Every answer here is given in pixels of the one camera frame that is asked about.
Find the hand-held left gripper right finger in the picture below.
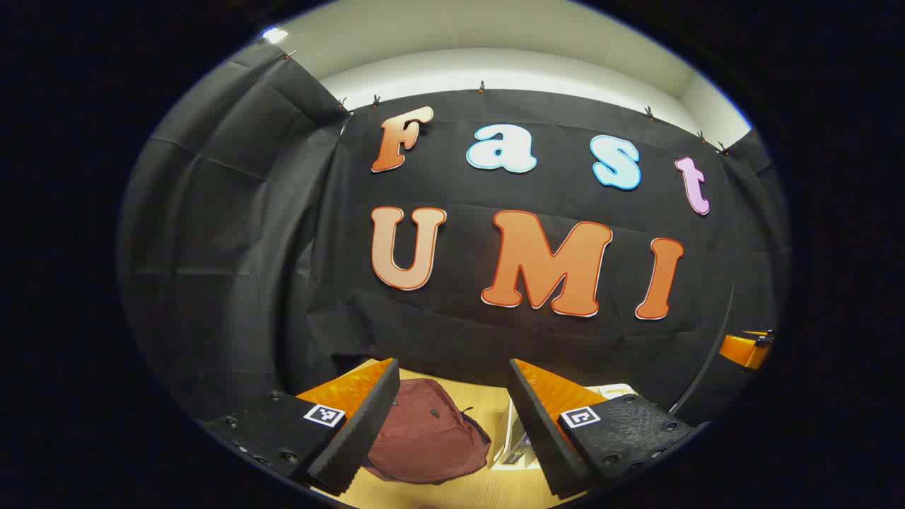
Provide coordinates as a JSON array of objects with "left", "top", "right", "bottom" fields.
[{"left": 508, "top": 358, "right": 708, "bottom": 499}]

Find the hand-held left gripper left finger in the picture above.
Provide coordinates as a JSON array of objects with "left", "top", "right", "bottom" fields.
[{"left": 205, "top": 358, "right": 401, "bottom": 496}]

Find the white bookshelf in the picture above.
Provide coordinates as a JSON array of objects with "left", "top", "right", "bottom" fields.
[{"left": 491, "top": 384, "right": 641, "bottom": 472}]

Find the maroon schoolbag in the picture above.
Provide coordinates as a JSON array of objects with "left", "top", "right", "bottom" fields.
[{"left": 364, "top": 378, "right": 492, "bottom": 485}]

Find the thin black pole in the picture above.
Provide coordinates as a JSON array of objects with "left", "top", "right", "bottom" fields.
[{"left": 668, "top": 283, "right": 736, "bottom": 414}]

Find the row of small cloth clips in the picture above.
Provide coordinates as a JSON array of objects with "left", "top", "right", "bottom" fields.
[{"left": 283, "top": 48, "right": 729, "bottom": 155}]

